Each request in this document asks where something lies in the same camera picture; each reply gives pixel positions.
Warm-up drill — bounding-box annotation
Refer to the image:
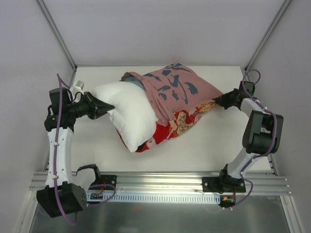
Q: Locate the white pillow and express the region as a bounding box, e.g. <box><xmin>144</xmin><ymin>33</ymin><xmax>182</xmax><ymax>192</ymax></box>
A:
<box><xmin>91</xmin><ymin>81</ymin><xmax>158</xmax><ymax>152</ymax></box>

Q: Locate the pink red patterned pillowcase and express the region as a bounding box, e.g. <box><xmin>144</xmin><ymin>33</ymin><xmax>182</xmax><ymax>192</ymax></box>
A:
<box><xmin>121</xmin><ymin>63</ymin><xmax>222</xmax><ymax>152</ymax></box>

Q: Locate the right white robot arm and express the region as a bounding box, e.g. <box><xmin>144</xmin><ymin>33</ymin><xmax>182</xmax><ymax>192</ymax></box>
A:
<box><xmin>202</xmin><ymin>81</ymin><xmax>284</xmax><ymax>194</ymax></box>

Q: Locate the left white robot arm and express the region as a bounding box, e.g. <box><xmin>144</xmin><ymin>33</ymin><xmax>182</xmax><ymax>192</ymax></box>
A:
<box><xmin>36</xmin><ymin>87</ymin><xmax>114</xmax><ymax>218</ymax></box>

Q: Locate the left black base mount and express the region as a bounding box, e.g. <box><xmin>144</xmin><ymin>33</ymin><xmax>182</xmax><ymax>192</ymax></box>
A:
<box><xmin>89</xmin><ymin>174</ymin><xmax>117</xmax><ymax>191</ymax></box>

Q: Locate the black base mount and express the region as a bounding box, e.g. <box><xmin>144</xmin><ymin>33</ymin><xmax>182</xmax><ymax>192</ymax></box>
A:
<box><xmin>89</xmin><ymin>174</ymin><xmax>117</xmax><ymax>191</ymax></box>
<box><xmin>202</xmin><ymin>177</ymin><xmax>246</xmax><ymax>194</ymax></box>

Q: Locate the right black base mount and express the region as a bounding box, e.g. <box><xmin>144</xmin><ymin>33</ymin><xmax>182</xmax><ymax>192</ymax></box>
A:
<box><xmin>202</xmin><ymin>177</ymin><xmax>246</xmax><ymax>194</ymax></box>

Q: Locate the aluminium mounting rail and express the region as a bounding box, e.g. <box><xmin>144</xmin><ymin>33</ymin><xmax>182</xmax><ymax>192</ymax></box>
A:
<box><xmin>29</xmin><ymin>170</ymin><xmax>292</xmax><ymax>196</ymax></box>

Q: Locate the white slotted cable duct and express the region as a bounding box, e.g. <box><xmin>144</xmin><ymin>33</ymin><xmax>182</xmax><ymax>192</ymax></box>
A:
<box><xmin>85</xmin><ymin>193</ymin><xmax>221</xmax><ymax>204</ymax></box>

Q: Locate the right aluminium frame post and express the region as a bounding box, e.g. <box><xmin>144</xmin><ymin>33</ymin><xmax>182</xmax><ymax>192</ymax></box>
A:
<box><xmin>244</xmin><ymin>0</ymin><xmax>293</xmax><ymax>72</ymax></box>

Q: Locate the aluminium frame post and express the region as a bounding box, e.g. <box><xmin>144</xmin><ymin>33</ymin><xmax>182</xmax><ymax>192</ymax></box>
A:
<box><xmin>36</xmin><ymin>0</ymin><xmax>77</xmax><ymax>72</ymax></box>
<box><xmin>244</xmin><ymin>0</ymin><xmax>293</xmax><ymax>72</ymax></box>

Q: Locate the left aluminium frame post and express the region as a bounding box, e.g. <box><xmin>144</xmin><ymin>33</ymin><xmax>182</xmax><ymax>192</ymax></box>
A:
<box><xmin>36</xmin><ymin>0</ymin><xmax>77</xmax><ymax>72</ymax></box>

